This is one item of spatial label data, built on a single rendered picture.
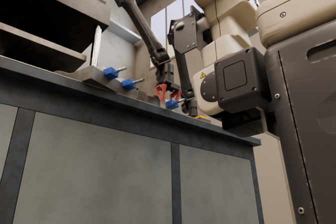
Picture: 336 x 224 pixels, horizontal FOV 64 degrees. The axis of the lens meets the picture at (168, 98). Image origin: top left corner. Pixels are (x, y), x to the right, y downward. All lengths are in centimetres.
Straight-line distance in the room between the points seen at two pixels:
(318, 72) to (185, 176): 85
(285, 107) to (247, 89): 15
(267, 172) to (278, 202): 35
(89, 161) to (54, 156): 12
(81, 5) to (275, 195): 283
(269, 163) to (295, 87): 300
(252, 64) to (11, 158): 72
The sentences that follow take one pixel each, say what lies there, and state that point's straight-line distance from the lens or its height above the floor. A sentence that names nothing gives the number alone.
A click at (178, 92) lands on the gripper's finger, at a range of 127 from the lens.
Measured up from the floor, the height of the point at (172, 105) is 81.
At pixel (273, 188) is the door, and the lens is 350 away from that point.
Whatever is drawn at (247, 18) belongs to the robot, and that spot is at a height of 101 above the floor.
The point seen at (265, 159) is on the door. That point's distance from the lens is 356.
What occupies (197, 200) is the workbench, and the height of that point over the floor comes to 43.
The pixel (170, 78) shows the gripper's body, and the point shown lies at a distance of 127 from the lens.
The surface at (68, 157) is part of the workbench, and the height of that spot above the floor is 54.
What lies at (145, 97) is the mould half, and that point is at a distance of 123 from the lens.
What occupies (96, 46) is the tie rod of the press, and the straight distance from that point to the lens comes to 218.
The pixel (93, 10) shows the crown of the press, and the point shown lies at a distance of 232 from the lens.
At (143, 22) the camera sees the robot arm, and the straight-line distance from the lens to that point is 139.
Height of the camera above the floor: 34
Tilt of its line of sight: 25 degrees up
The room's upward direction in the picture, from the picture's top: 1 degrees counter-clockwise
